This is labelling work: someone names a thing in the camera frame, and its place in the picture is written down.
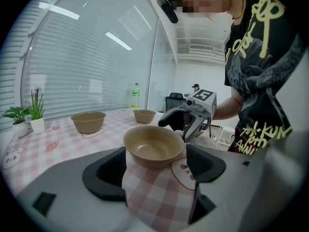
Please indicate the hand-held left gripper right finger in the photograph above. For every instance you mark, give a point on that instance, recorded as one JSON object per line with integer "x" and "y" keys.
{"x": 229, "y": 178}

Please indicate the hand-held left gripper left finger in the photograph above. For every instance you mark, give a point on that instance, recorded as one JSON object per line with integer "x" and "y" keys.
{"x": 79, "y": 202}

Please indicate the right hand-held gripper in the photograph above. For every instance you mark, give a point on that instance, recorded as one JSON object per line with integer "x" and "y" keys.
{"x": 205, "y": 103}

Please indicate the brown bowl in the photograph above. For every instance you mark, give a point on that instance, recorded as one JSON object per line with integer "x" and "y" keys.
{"x": 88, "y": 123}
{"x": 153, "y": 146}
{"x": 144, "y": 117}

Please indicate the person's right forearm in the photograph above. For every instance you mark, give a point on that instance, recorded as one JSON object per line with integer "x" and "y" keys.
{"x": 227, "y": 107}

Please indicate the black mesh office chair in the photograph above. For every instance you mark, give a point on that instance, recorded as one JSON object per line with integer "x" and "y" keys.
{"x": 175, "y": 100}

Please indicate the white rack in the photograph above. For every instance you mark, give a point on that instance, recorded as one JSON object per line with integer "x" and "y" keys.
{"x": 228, "y": 132}

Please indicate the green drink bottle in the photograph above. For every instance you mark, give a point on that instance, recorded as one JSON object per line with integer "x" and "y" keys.
{"x": 135, "y": 95}

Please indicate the pink checked bear tablecloth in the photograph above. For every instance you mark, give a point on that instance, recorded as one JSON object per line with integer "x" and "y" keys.
{"x": 48, "y": 139}

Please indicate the aloe plant in square pot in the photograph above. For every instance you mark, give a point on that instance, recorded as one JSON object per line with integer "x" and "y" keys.
{"x": 37, "y": 120}

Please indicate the person's black printed t-shirt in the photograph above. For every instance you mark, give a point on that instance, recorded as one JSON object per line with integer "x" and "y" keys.
{"x": 265, "y": 69}

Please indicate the leafy plant in round pot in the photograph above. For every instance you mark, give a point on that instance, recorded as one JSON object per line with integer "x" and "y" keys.
{"x": 18, "y": 120}

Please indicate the white window blinds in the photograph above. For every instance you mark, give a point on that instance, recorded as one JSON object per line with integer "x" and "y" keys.
{"x": 84, "y": 69}

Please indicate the black head-mounted camera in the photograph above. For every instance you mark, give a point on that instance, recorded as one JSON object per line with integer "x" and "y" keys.
{"x": 169, "y": 8}

